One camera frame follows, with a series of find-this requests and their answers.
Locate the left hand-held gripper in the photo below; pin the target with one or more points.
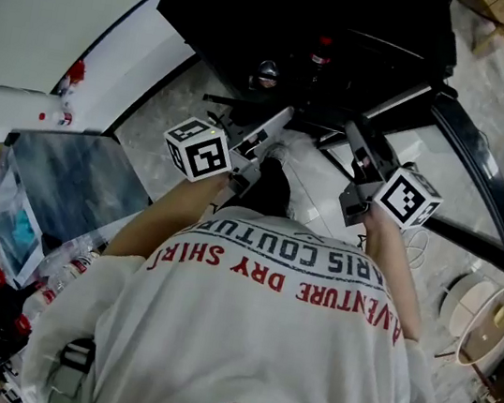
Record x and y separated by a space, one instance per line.
202 155

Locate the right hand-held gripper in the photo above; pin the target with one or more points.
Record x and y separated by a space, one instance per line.
406 199

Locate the person's right forearm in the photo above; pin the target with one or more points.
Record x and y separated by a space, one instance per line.
393 270

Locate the person's left forearm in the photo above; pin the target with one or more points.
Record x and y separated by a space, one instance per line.
153 223

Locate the glass fridge door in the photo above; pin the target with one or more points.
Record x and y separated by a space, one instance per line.
473 150

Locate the person's white shoe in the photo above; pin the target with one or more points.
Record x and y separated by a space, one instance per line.
280 152

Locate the person's black trouser leg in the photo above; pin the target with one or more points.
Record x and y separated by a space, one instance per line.
274 187

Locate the red-capped dark bottle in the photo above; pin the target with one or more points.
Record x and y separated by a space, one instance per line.
322 54

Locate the red and white packet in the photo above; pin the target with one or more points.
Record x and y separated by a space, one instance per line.
76 71

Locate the round white stool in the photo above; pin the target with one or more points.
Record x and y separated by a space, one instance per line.
480 317

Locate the marble-top side table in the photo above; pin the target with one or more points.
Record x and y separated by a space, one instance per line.
74 186

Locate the small red-capped white bottle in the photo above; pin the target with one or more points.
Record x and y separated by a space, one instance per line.
59 118

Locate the white printed t-shirt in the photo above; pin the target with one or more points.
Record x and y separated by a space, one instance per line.
247 351

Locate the clear red-label plastic bottle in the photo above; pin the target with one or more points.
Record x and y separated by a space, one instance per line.
73 267

